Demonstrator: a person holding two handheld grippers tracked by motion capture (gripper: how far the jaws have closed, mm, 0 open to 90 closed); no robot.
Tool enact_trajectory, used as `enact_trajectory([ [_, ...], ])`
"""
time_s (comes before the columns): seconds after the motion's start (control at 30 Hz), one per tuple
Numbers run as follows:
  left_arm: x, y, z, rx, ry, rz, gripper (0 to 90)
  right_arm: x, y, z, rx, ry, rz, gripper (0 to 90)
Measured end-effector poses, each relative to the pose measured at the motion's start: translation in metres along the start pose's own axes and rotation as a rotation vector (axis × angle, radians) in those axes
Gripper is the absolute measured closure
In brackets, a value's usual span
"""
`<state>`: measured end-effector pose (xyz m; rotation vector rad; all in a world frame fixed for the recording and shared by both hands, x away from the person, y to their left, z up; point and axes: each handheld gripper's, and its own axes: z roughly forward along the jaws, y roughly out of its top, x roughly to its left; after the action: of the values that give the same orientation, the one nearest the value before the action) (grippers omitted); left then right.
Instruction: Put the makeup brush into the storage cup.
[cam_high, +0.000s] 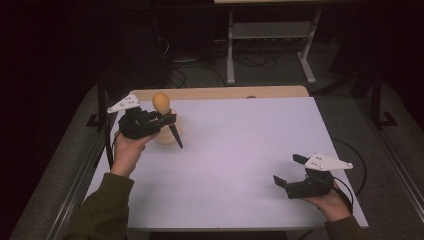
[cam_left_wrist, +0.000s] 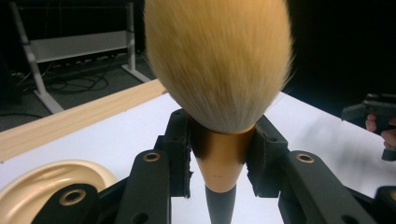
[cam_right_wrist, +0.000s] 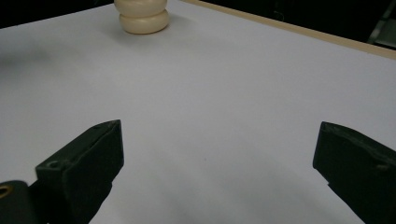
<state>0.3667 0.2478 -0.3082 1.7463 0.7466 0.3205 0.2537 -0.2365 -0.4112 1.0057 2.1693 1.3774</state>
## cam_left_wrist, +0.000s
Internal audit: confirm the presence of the white metal stand frame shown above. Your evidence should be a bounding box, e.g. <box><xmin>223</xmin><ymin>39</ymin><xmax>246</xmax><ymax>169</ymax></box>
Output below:
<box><xmin>8</xmin><ymin>1</ymin><xmax>152</xmax><ymax>115</ymax></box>

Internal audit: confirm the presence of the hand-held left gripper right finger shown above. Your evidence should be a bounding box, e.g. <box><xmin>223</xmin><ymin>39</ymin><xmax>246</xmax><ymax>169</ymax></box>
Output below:
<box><xmin>247</xmin><ymin>115</ymin><xmax>290</xmax><ymax>199</ymax></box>

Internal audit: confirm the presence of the black floor cable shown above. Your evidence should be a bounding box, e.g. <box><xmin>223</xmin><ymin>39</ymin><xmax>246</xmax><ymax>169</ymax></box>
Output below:
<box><xmin>43</xmin><ymin>57</ymin><xmax>110</xmax><ymax>95</ymax></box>

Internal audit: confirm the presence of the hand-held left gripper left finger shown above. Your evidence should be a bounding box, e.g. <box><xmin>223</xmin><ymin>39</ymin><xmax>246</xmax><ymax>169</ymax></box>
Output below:
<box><xmin>154</xmin><ymin>108</ymin><xmax>192</xmax><ymax>199</ymax></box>

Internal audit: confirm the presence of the makeup brush with black handle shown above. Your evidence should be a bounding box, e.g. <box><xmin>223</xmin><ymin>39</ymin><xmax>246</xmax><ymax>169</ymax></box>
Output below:
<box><xmin>143</xmin><ymin>0</ymin><xmax>295</xmax><ymax>224</ymax></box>

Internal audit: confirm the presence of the white table board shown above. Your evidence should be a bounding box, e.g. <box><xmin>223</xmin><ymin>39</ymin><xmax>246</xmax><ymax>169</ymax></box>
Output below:
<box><xmin>0</xmin><ymin>91</ymin><xmax>396</xmax><ymax>224</ymax></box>

